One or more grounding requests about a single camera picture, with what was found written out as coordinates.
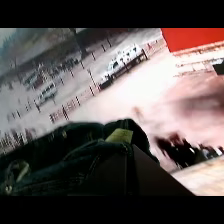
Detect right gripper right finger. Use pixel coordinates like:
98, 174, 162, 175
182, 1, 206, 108
126, 143, 195, 197

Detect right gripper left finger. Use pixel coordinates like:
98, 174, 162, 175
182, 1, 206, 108
74, 148, 130, 197

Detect dark blue jeans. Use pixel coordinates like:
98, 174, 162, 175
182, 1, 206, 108
0, 118, 162, 197

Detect red garment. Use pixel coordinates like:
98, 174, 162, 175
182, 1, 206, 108
160, 28, 224, 54

